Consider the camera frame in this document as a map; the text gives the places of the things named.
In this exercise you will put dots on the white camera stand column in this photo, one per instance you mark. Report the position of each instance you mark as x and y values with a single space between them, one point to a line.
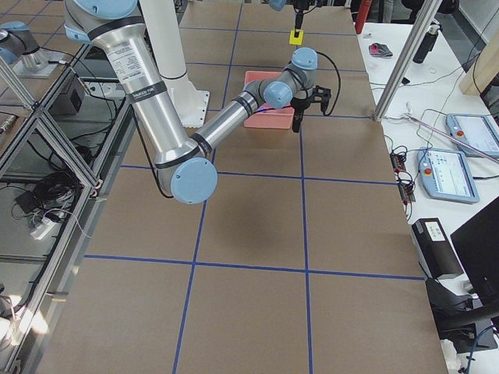
171 62

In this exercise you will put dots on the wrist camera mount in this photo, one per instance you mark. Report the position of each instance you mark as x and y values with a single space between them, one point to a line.
321 95

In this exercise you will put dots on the black monitor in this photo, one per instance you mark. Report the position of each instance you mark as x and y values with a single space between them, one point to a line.
476 245

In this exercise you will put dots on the black power adapter box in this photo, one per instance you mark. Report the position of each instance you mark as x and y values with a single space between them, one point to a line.
436 254

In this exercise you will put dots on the black water bottle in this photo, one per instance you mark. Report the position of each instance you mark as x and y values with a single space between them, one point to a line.
427 44

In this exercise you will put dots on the pink plastic bin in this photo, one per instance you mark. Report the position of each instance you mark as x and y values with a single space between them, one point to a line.
267 117

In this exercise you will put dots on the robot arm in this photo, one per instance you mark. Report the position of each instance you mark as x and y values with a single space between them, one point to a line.
278 5
128 32

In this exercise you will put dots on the red cylinder bottle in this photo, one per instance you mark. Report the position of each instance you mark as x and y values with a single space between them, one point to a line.
363 11

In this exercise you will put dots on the far blue teach pendant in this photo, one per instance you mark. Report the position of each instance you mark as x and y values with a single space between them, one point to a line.
478 131

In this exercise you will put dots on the yellow foam block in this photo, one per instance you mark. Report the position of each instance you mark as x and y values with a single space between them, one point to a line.
296 37

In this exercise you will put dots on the aluminium frame post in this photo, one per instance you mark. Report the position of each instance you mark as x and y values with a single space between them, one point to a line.
413 41

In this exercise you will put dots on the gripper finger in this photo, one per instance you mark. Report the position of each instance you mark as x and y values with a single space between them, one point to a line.
297 121
298 23

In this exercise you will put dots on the grey and pink cloth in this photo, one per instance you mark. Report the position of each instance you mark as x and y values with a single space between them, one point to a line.
378 50

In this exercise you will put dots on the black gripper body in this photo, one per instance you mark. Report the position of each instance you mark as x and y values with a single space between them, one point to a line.
299 9
299 104

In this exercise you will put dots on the blue teach pendant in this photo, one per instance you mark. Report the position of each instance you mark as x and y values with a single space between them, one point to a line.
478 131
445 175

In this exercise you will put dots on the near blue teach pendant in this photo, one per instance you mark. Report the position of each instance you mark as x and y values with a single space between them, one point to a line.
445 175

